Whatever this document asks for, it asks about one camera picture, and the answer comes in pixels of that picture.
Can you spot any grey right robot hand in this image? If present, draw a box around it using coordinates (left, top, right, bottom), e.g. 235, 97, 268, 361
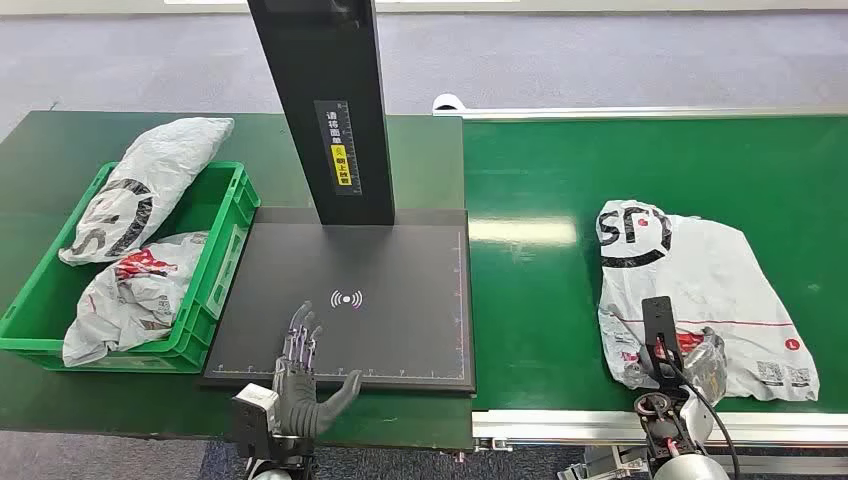
635, 296, 728, 407

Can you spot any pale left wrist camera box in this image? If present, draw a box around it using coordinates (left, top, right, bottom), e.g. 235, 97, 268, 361
229, 382, 281, 458

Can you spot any green plastic basket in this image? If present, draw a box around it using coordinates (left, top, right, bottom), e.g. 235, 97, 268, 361
0, 160, 261, 374

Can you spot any white package with red circle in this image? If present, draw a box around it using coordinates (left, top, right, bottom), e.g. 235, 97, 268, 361
596, 199, 821, 403

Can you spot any black scanner column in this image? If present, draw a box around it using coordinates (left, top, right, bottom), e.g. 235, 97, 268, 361
246, 0, 397, 227

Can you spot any white package, large black logo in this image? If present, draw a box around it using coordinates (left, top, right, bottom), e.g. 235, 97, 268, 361
58, 117, 235, 267

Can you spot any silver conveyor frame rail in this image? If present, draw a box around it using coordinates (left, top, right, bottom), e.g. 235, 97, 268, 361
471, 409, 848, 446
432, 93, 848, 121

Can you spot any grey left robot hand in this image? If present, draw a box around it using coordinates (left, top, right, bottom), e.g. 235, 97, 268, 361
271, 301, 364, 439

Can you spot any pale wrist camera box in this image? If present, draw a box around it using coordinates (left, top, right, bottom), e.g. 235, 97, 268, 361
229, 382, 281, 458
679, 388, 716, 444

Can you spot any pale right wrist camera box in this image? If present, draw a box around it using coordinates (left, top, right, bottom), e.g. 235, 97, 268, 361
679, 388, 716, 444

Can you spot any grey conveyor support bracket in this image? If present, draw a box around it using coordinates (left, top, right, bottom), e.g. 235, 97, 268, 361
556, 445, 654, 480

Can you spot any black and yellow column label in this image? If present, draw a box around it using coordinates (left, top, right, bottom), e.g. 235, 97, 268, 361
313, 99, 364, 197

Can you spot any green conveyor belt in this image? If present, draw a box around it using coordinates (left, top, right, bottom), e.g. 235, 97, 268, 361
462, 115, 848, 413

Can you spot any crumpled white package, red print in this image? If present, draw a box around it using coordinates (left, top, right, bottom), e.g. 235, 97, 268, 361
62, 231, 211, 368

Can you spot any black weighing platform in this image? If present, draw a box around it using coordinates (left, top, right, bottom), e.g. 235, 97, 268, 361
200, 207, 477, 393

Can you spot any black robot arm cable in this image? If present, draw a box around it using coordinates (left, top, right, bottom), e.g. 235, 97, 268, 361
655, 336, 742, 480

